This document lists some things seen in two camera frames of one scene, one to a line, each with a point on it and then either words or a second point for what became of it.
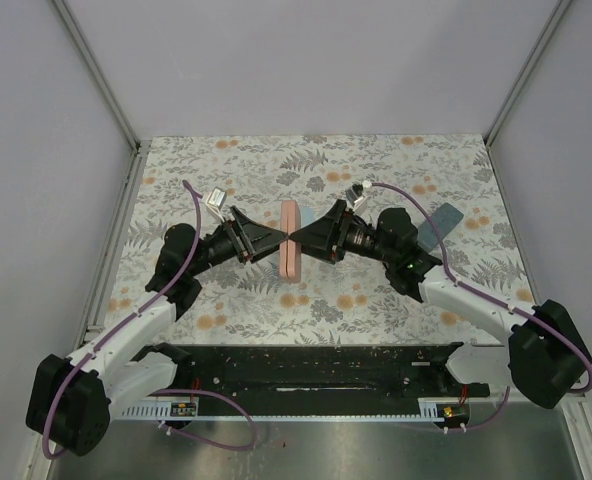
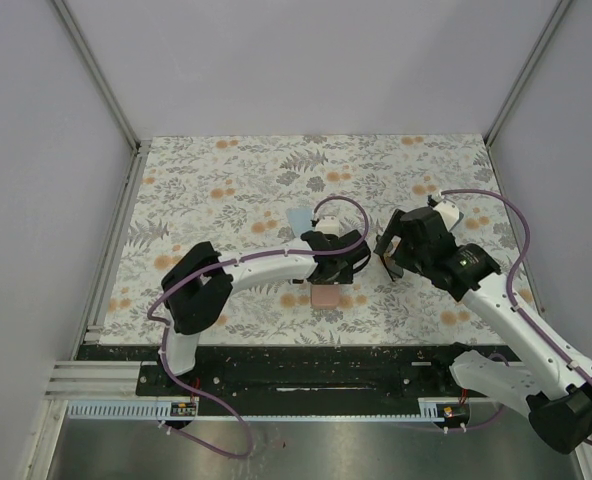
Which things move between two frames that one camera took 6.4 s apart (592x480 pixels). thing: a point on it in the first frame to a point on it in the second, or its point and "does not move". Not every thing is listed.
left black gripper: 251,240 to 343,279
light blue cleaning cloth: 308,215 does not move
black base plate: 317,374 does not move
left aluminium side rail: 98,310 does not move
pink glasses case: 290,250 to 325,296
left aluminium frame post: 97,73 does not move
